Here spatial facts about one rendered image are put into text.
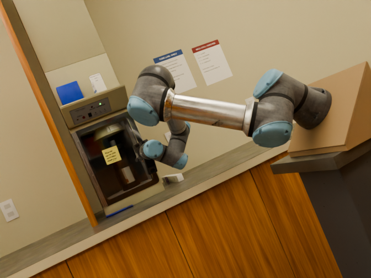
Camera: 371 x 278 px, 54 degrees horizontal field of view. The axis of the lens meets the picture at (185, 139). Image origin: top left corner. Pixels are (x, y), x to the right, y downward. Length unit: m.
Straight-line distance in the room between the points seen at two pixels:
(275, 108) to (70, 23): 1.21
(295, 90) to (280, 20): 1.70
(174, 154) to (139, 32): 1.17
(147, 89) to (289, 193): 0.97
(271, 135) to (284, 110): 0.09
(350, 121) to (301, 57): 1.76
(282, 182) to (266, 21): 1.39
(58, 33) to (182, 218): 1.09
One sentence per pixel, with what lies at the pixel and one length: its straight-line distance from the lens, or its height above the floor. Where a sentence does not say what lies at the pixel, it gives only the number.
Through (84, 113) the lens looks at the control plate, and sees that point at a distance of 1.81.
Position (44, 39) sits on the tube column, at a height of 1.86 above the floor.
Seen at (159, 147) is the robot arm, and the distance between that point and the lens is 1.49.
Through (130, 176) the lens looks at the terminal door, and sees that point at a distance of 1.86.
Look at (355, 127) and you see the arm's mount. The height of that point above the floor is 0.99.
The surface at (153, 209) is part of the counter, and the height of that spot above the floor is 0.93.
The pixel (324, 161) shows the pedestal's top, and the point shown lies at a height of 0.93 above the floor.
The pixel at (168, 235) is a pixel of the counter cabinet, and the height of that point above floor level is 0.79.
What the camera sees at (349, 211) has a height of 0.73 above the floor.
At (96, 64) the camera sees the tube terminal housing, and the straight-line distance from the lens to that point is 1.94.
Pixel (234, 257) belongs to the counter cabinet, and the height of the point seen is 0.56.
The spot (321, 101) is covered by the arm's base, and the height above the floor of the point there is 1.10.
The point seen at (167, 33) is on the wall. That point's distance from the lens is 2.53.
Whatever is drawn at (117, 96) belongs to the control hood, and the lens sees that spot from 1.82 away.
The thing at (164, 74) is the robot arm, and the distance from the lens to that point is 1.26.
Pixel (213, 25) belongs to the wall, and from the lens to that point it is 2.66.
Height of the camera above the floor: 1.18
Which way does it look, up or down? 1 degrees down
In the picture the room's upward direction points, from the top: 23 degrees counter-clockwise
